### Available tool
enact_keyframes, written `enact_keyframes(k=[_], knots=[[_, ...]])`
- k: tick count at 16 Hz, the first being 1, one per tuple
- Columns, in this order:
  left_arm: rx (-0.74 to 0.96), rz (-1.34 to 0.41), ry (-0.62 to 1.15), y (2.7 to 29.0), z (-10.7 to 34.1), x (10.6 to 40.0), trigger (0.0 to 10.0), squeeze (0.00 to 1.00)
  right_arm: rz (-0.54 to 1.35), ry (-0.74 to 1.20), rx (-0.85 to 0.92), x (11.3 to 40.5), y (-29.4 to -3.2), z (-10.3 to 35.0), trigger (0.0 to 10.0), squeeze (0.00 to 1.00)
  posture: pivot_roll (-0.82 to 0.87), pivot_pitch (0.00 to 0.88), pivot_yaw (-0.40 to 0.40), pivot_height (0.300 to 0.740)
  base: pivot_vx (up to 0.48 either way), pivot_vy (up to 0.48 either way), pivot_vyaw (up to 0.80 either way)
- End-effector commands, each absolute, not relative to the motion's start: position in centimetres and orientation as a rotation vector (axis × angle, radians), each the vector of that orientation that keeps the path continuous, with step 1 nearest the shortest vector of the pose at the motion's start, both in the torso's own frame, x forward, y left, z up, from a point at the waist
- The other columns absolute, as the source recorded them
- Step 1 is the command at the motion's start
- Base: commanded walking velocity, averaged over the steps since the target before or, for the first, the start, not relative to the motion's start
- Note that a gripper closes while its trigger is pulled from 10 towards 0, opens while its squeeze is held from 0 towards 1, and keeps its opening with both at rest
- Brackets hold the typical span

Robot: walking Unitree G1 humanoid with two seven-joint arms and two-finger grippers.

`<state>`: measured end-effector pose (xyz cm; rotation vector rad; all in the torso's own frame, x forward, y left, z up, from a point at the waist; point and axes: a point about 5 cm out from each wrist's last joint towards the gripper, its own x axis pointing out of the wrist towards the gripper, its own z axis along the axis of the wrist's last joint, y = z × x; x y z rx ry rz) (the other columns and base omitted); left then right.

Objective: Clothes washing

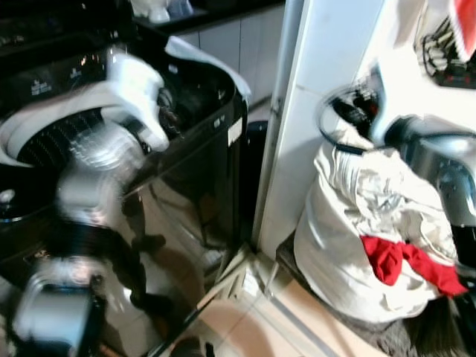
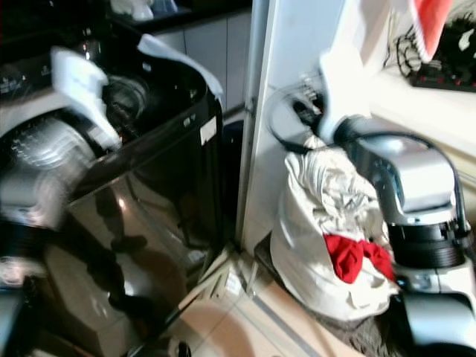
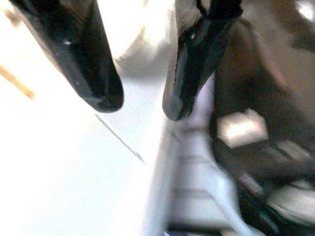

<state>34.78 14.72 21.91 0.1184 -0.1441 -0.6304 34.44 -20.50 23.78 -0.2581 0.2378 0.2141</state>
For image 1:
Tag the white item on countertop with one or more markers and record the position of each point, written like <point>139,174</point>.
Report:
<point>156,9</point>

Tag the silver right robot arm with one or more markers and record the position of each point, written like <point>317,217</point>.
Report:
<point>439,167</point>

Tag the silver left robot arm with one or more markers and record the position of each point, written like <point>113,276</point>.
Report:
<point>93,178</point>

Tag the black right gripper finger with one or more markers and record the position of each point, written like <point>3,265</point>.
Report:
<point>343,110</point>

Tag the white washer sticker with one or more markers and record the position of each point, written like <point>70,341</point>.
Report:
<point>235,132</point>

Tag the white laundry bundle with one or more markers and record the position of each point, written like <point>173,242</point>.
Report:
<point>335,245</point>

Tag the white cloth on washer rim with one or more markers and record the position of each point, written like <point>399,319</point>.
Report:
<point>201,59</point>

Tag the black countertop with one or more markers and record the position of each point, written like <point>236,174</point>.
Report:
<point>223,13</point>

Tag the red garment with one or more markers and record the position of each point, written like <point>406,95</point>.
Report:
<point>387,260</point>

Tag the white cabinet side panel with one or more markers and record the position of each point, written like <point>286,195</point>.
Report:
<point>312,89</point>

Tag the black top-load washing machine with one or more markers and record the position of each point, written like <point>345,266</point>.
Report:
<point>186,186</point>

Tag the red and white hanging cloth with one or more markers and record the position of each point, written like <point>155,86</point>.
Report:
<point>465,22</point>

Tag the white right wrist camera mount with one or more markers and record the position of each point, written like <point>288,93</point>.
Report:
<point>390,104</point>

